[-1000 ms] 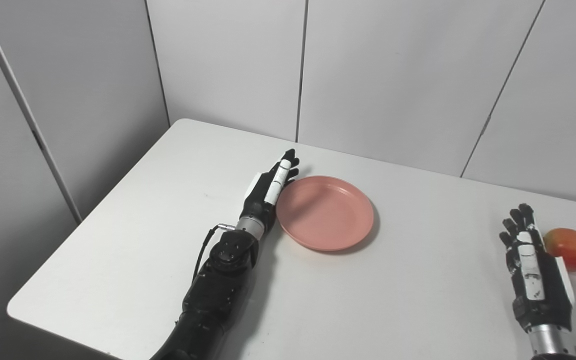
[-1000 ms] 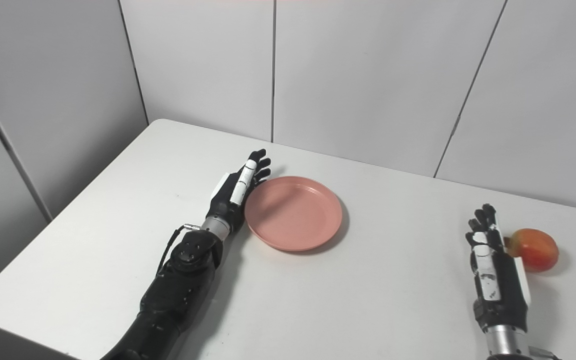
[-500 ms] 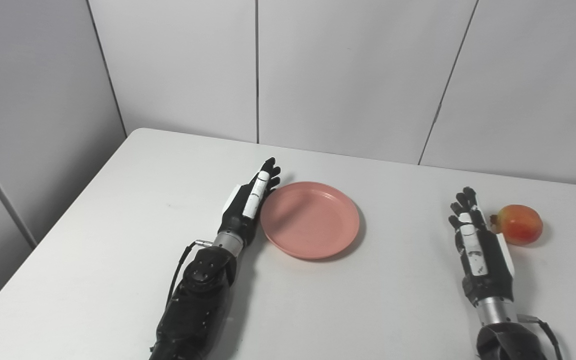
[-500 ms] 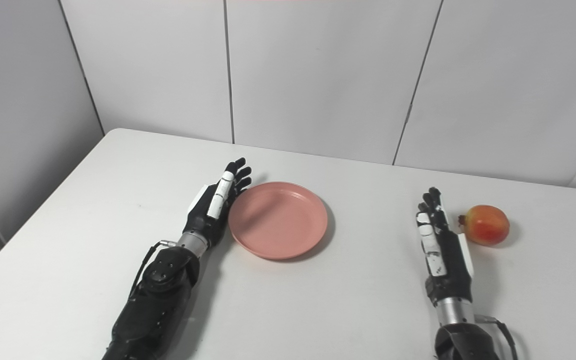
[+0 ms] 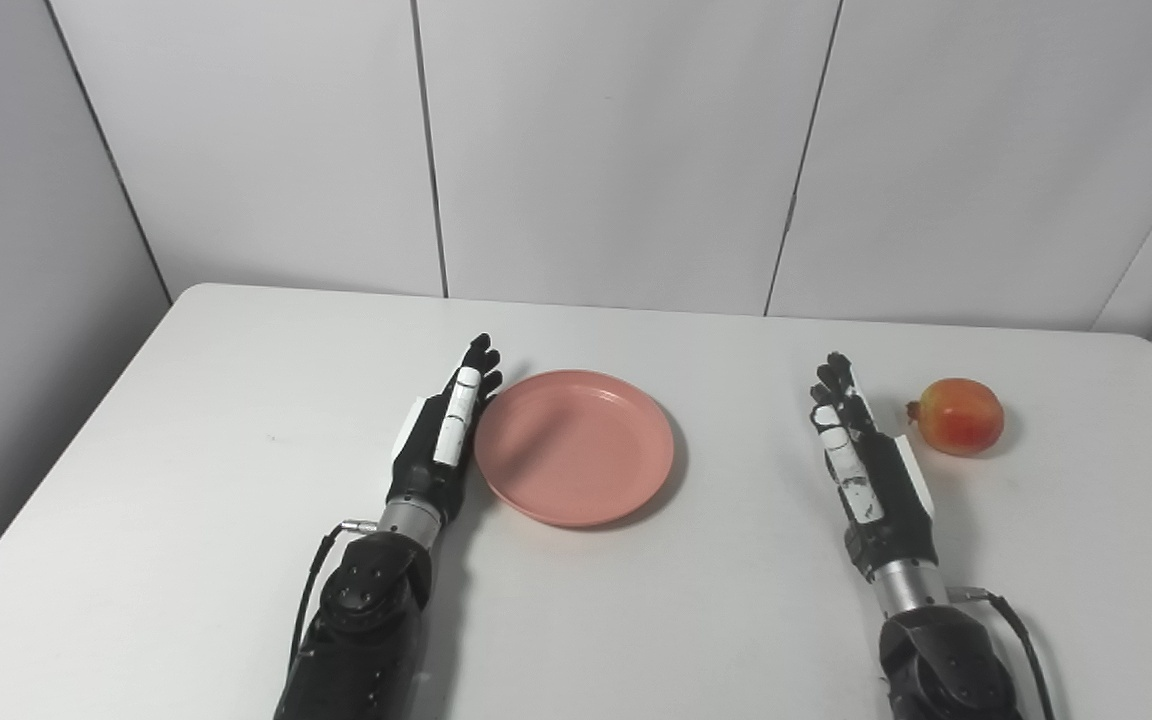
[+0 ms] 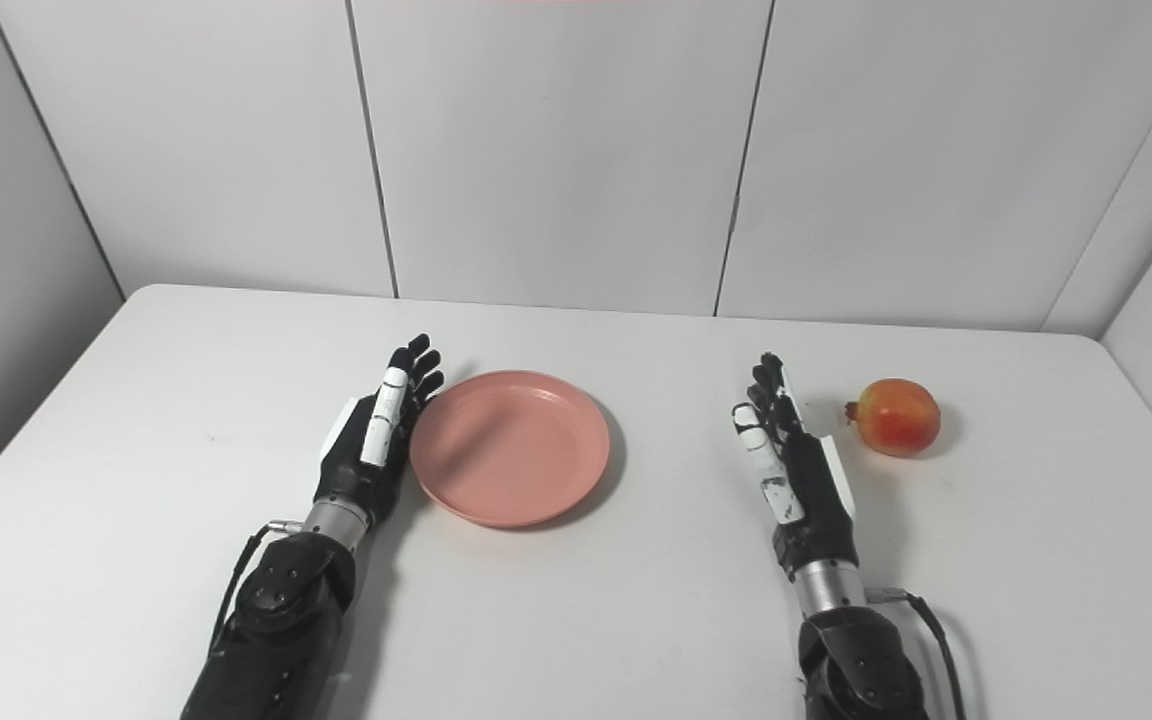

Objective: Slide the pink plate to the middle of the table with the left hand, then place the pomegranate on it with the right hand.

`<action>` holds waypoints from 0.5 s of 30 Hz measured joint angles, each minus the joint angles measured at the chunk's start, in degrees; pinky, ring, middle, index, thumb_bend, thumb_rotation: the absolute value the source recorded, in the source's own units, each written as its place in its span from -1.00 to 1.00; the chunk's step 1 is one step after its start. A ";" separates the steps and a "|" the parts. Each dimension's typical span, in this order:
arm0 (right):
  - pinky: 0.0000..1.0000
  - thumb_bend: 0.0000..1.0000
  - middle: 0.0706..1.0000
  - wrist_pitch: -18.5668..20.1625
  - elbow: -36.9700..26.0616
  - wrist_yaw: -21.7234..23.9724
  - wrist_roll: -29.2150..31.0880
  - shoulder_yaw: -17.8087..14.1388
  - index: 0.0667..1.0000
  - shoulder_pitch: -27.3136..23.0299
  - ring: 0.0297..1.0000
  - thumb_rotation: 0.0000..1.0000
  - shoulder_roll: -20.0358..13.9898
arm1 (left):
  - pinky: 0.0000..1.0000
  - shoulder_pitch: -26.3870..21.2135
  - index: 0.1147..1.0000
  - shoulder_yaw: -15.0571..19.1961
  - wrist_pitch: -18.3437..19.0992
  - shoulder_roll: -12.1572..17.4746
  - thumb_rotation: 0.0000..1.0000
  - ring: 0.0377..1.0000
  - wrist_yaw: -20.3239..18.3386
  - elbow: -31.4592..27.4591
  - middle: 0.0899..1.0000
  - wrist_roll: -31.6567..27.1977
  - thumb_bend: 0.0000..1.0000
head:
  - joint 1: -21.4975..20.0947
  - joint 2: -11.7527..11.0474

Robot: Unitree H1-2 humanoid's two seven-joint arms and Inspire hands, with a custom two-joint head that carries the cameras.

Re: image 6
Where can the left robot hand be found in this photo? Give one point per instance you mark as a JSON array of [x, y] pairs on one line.
[[371, 450]]

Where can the pink plate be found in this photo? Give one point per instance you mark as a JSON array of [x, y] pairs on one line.
[[508, 448]]

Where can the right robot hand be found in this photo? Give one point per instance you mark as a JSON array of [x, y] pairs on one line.
[[796, 480]]

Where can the red yellow pomegranate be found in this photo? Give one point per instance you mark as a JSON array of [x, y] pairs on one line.
[[896, 417]]

